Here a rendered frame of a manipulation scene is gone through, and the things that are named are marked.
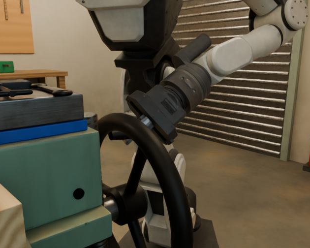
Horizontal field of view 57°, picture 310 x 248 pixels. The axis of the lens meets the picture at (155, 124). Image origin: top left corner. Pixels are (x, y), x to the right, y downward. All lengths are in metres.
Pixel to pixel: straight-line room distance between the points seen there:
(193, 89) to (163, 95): 0.06
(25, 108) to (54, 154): 0.05
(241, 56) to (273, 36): 0.14
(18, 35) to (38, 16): 0.34
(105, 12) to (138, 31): 0.10
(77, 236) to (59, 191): 0.05
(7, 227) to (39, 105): 0.13
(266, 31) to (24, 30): 3.41
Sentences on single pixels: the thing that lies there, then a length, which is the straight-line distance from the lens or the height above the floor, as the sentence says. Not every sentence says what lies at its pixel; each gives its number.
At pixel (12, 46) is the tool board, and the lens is 3.86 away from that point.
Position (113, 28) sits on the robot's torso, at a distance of 0.82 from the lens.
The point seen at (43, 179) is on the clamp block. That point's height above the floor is 0.92.
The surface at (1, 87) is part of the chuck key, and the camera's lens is 0.34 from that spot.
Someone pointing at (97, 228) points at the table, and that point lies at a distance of 0.34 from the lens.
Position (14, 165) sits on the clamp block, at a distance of 0.30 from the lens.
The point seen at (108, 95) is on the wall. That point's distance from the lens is 4.53.
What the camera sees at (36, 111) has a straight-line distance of 0.30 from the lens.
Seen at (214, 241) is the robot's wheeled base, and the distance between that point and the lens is 1.51.
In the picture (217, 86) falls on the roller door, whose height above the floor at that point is 0.68.
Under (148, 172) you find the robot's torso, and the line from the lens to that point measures 1.08.
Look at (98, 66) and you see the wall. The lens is 4.40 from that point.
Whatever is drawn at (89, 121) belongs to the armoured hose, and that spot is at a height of 0.97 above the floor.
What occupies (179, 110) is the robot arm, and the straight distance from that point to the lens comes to 0.56.
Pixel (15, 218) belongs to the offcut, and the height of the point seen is 0.94.
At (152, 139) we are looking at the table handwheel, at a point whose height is 0.93.
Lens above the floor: 1.04
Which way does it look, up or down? 14 degrees down
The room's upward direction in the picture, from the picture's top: straight up
